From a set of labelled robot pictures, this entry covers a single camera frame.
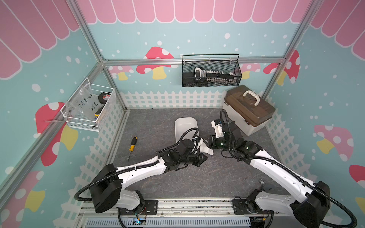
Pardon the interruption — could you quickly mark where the white wire wall basket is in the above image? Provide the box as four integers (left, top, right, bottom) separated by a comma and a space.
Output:
60, 78, 117, 132

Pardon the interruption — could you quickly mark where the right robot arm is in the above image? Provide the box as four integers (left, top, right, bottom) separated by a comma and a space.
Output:
209, 109, 357, 228

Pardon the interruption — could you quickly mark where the yellow black screwdriver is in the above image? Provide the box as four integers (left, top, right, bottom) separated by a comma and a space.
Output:
126, 136, 138, 162

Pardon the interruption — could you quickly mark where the brown lid storage box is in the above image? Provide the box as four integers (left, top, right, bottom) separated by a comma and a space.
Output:
223, 85, 276, 136

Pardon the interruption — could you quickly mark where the clear labelled plastic bag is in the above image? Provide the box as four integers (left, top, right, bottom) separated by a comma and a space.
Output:
67, 85, 101, 121

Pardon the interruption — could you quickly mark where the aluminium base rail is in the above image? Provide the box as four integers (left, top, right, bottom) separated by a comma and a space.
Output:
74, 198, 253, 228

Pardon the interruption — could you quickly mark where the socket set in basket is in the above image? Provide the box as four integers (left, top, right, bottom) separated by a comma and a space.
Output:
193, 67, 237, 86

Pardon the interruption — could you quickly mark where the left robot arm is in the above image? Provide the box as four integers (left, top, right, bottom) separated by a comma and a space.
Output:
74, 127, 213, 216

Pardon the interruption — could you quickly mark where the black wire wall basket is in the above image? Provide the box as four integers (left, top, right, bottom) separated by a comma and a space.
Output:
181, 54, 242, 87

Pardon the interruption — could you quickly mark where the white plastic tray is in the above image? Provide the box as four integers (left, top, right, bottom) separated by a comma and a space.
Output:
175, 117, 198, 142

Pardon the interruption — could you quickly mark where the black tape roll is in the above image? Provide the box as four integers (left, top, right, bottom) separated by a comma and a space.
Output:
98, 92, 111, 105

